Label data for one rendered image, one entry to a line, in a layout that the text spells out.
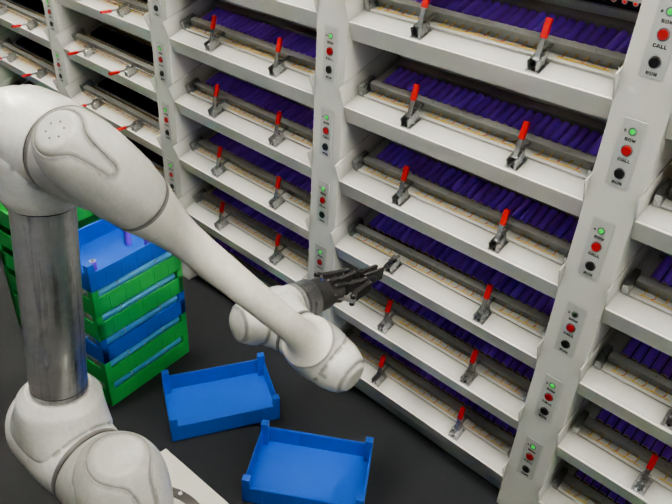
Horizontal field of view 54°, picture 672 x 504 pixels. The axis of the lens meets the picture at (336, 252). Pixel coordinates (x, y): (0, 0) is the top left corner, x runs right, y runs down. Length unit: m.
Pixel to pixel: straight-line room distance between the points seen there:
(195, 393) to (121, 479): 0.86
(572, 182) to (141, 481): 0.94
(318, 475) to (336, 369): 0.62
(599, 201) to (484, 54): 0.35
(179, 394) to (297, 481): 0.46
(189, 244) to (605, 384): 0.89
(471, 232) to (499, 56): 0.39
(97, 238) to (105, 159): 1.09
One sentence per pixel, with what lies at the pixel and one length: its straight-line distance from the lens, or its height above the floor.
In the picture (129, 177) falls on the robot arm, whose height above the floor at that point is 1.01.
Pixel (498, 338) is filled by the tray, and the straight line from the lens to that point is 1.54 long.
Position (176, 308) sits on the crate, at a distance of 2.03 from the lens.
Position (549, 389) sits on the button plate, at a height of 0.43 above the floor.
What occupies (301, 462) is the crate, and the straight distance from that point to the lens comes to 1.84.
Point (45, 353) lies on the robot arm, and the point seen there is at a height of 0.65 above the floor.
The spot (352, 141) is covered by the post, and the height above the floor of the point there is 0.77.
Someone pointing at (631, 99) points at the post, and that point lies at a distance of 1.22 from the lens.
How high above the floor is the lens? 1.43
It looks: 33 degrees down
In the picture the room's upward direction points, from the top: 4 degrees clockwise
